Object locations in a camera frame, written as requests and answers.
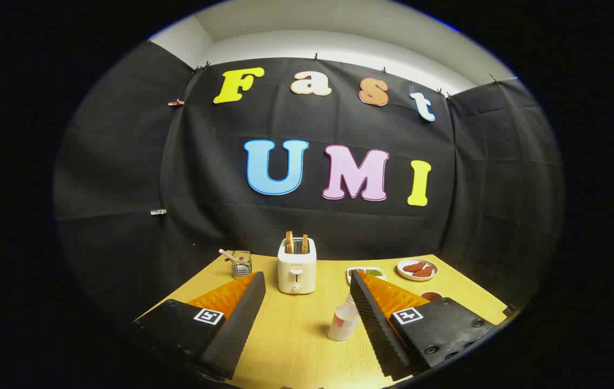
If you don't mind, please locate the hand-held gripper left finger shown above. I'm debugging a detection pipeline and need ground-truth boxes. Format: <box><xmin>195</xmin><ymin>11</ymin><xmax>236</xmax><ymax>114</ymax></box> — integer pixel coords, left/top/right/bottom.
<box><xmin>133</xmin><ymin>271</ymin><xmax>266</xmax><ymax>380</ymax></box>

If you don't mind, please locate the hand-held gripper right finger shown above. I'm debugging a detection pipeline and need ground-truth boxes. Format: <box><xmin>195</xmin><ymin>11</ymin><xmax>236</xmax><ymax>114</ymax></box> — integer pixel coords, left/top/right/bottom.
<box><xmin>349</xmin><ymin>269</ymin><xmax>497</xmax><ymax>381</ymax></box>

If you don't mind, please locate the clear plastic juice bottle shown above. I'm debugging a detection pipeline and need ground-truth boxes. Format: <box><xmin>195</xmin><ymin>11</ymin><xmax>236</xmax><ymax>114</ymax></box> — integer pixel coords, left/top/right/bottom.
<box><xmin>328</xmin><ymin>293</ymin><xmax>363</xmax><ymax>342</ymax></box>

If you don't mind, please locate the white rectangular dish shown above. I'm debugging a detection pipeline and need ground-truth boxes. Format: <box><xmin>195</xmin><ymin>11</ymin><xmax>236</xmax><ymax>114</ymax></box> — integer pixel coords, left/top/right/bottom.
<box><xmin>346</xmin><ymin>266</ymin><xmax>387</xmax><ymax>285</ymax></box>

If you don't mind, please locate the metal mesh basket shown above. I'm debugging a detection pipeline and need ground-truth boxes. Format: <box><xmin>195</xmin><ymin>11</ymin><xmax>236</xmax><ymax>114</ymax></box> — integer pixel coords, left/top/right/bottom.
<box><xmin>231</xmin><ymin>251</ymin><xmax>253</xmax><ymax>278</ymax></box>

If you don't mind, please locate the wooden table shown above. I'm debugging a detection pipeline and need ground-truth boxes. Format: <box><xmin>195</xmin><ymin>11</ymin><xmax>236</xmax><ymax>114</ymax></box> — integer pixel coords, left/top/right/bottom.
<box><xmin>137</xmin><ymin>253</ymin><xmax>509</xmax><ymax>389</ymax></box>

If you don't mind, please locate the white round plate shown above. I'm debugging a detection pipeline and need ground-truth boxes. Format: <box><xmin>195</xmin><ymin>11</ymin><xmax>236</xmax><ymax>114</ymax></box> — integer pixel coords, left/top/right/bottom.
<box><xmin>397</xmin><ymin>258</ymin><xmax>439</xmax><ymax>281</ymax></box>

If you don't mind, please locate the white toaster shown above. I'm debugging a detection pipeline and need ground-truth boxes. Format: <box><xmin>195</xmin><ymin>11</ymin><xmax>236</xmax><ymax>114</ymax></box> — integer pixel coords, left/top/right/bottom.
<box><xmin>277</xmin><ymin>237</ymin><xmax>317</xmax><ymax>295</ymax></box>

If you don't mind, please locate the black backdrop cloth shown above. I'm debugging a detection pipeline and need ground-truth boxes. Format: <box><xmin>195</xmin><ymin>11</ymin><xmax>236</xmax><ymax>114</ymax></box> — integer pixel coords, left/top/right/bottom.
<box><xmin>53</xmin><ymin>41</ymin><xmax>564</xmax><ymax>325</ymax></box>

